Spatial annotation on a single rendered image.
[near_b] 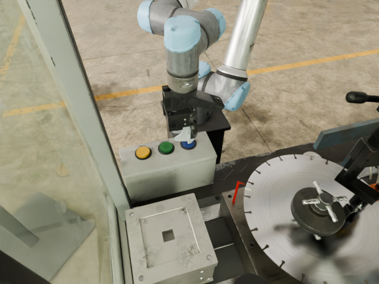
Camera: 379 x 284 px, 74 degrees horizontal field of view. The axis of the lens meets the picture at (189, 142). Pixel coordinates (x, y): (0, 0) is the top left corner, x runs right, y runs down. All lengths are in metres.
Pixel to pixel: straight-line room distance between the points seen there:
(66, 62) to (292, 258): 0.53
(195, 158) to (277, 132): 1.51
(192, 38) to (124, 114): 1.82
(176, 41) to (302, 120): 1.95
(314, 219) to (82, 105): 0.52
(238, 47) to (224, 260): 0.66
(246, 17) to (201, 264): 0.72
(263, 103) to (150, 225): 1.97
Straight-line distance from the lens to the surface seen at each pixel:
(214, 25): 0.64
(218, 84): 0.92
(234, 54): 0.91
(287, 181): 0.68
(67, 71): 0.42
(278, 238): 0.60
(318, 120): 2.44
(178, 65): 0.56
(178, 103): 0.65
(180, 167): 0.75
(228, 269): 0.76
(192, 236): 0.63
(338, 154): 1.10
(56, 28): 0.39
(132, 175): 0.73
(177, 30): 0.54
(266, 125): 2.24
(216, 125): 1.06
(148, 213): 0.65
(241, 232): 0.69
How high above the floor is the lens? 1.48
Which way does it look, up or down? 47 degrees down
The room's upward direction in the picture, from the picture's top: straight up
